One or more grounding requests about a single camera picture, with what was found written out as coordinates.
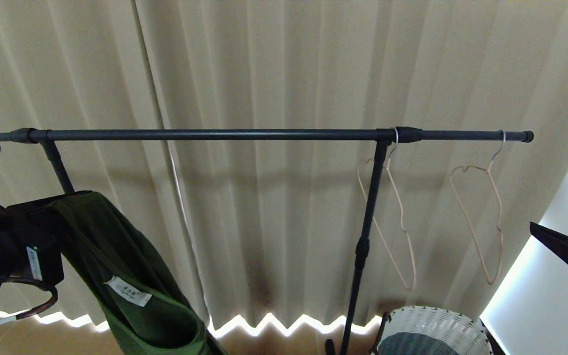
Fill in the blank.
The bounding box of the green printed t-shirt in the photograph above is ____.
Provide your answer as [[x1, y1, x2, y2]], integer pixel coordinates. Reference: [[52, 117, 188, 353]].
[[50, 191, 228, 355]]

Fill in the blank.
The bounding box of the black clothes rack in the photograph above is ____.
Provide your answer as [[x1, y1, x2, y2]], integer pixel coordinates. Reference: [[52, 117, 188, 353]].
[[0, 127, 534, 355]]

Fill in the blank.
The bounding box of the white laundry basket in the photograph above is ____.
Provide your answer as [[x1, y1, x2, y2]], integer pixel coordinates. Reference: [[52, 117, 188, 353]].
[[370, 306, 493, 355]]

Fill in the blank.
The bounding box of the pink clothes hanger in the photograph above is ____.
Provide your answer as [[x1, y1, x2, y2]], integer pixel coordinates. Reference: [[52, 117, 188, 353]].
[[357, 129, 417, 291], [449, 131, 506, 285]]

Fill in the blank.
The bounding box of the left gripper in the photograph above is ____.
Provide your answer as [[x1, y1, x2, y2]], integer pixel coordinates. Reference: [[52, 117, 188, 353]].
[[0, 192, 65, 296]]

